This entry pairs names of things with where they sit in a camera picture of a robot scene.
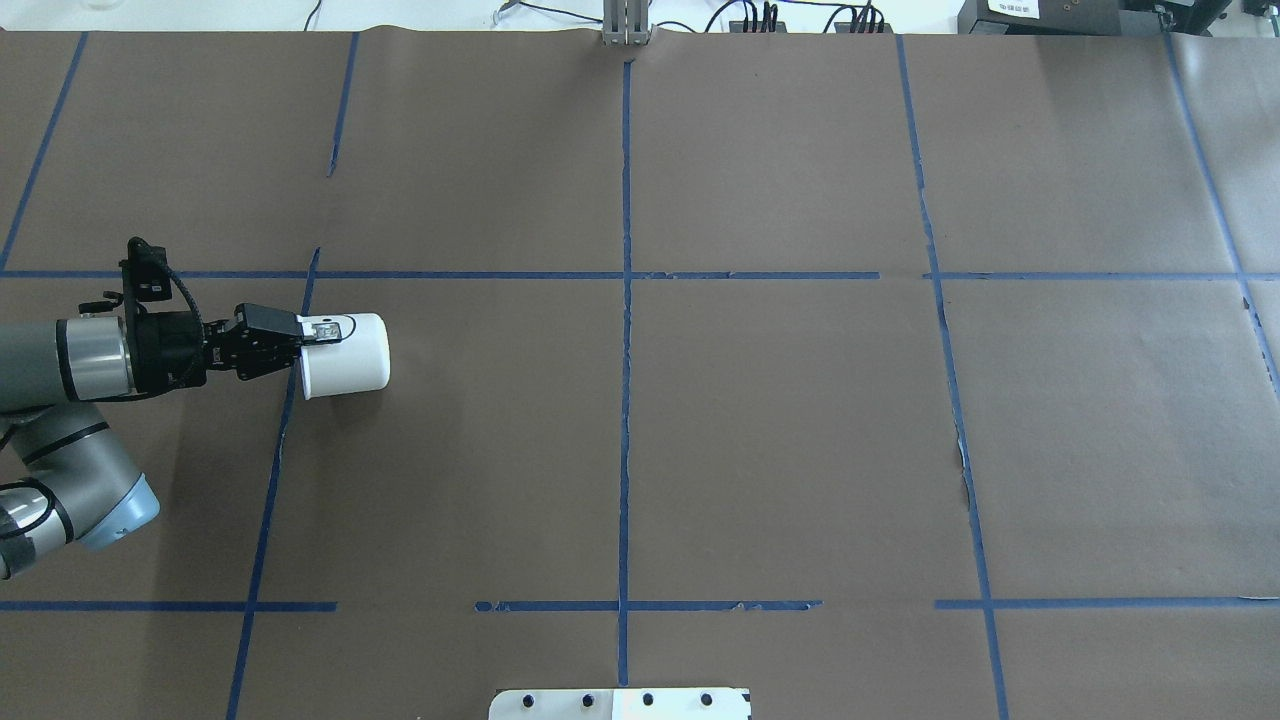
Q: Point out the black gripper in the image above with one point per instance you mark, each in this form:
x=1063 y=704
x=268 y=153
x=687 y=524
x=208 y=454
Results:
x=172 y=350

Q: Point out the white smiley face mug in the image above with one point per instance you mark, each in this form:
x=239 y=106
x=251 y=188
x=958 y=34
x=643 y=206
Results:
x=343 y=354

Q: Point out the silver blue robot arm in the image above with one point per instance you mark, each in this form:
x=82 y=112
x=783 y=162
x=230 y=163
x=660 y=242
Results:
x=79 y=484

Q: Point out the black device with label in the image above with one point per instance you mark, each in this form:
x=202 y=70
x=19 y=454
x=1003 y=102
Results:
x=1088 y=18

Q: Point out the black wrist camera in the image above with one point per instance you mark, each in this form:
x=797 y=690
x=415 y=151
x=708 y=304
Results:
x=145 y=272

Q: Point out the grey aluminium frame post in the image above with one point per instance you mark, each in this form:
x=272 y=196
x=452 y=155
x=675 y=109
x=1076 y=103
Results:
x=626 y=23

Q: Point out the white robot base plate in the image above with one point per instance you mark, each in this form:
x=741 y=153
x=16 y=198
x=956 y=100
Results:
x=623 y=703

